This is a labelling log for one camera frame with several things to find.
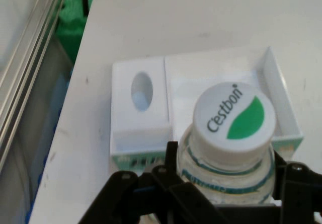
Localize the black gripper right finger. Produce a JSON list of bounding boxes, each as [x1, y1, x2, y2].
[[272, 150, 322, 224]]

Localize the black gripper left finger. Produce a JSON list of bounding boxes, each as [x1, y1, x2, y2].
[[79, 141, 217, 224]]

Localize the clear water bottle green label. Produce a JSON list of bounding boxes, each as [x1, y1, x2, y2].
[[176, 82, 277, 206]]

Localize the white plastic organizer box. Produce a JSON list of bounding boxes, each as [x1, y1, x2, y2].
[[109, 46, 304, 175]]

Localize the aluminium frame rail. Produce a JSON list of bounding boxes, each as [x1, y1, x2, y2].
[[0, 0, 71, 157]]

